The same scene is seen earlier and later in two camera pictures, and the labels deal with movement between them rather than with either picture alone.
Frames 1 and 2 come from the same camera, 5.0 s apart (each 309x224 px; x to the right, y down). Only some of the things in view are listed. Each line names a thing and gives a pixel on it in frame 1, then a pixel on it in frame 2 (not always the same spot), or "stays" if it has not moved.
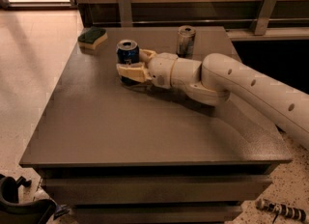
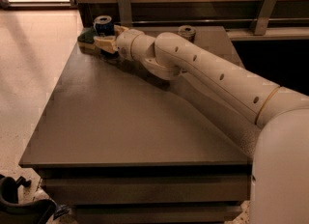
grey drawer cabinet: [118, 154] stays
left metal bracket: [125, 9] stays
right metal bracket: [267, 10] stays
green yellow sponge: [94, 37] stays
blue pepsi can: [127, 52] → [103, 26]
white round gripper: [161, 68] → [125, 42]
